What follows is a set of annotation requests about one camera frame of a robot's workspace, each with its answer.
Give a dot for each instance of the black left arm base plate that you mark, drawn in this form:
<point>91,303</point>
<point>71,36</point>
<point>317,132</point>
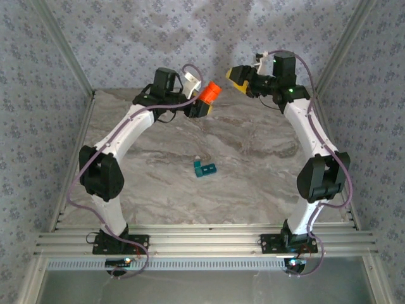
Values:
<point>139,241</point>

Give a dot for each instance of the aluminium frame bar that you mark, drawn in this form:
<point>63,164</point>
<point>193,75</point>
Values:
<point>31,282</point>
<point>376,282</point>

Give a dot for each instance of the orange pill bottle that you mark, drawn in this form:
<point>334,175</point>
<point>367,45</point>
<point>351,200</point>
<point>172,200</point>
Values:
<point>209,94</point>

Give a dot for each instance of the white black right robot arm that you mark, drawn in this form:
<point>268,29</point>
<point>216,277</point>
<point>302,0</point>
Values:
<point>307,133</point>

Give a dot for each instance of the aluminium corner post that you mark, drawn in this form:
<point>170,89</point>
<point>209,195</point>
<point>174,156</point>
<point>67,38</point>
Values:
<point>66,54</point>
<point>343,47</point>

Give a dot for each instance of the teal pill organizer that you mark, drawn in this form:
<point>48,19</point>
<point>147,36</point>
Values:
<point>205,171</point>

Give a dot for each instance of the grey metal sheet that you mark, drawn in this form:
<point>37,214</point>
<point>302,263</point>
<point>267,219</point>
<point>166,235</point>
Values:
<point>205,288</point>

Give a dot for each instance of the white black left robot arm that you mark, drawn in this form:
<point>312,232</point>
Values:
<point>126,133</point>

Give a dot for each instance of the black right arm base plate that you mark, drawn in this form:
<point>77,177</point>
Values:
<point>269,244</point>

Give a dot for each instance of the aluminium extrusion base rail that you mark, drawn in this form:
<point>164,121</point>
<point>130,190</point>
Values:
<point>205,244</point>

